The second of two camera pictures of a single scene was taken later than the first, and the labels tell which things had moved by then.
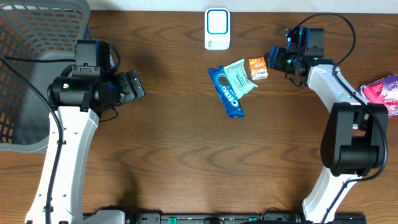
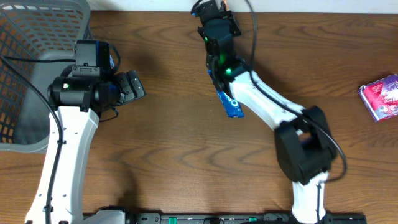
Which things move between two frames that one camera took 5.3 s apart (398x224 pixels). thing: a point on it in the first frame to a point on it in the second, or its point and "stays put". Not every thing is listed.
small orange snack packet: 258,68 to 227,6
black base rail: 244,218 stays put
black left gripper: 125,90 stays put
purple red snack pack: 384,91 stays put
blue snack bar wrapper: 231,101 stays put
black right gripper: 280,61 to 216,79
